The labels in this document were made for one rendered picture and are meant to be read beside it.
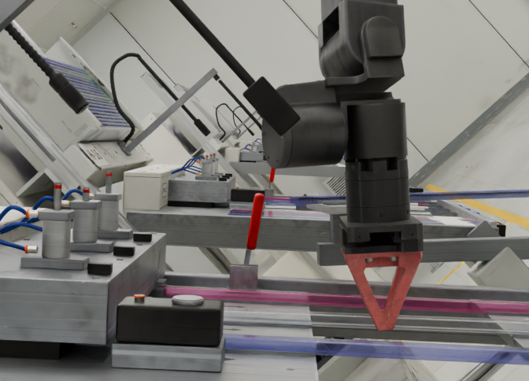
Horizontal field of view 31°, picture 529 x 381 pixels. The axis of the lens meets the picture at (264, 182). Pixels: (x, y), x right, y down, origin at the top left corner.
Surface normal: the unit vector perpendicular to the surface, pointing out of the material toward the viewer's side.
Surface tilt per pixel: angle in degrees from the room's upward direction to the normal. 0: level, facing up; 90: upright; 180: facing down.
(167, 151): 90
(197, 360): 90
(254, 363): 45
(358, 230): 91
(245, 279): 90
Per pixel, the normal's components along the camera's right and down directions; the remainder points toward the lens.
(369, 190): -0.31, 0.07
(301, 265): -0.02, 0.05
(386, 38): 0.31, -0.22
